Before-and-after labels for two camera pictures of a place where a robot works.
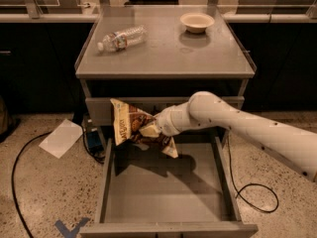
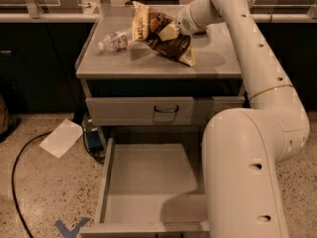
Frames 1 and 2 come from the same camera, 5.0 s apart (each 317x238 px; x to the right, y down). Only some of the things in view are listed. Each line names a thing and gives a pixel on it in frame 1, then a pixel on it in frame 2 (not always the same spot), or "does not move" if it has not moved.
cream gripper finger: [151, 130] → [169, 33]
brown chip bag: [128, 121] → [147, 26]
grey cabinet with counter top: [160, 56] does not move
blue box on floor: [94, 142] does not move
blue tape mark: [67, 233] does not move
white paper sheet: [62, 138] does not move
